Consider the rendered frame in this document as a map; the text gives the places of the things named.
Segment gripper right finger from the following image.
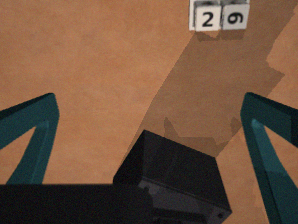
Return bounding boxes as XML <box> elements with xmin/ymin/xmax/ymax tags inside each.
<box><xmin>240</xmin><ymin>92</ymin><xmax>298</xmax><ymax>224</ymax></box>

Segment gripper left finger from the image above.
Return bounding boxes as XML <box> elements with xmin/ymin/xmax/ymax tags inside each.
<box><xmin>0</xmin><ymin>93</ymin><xmax>60</xmax><ymax>184</ymax></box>

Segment white number cube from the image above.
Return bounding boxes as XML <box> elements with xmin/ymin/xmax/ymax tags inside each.
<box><xmin>220</xmin><ymin>0</ymin><xmax>250</xmax><ymax>30</ymax></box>
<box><xmin>193</xmin><ymin>0</ymin><xmax>221</xmax><ymax>31</ymax></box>

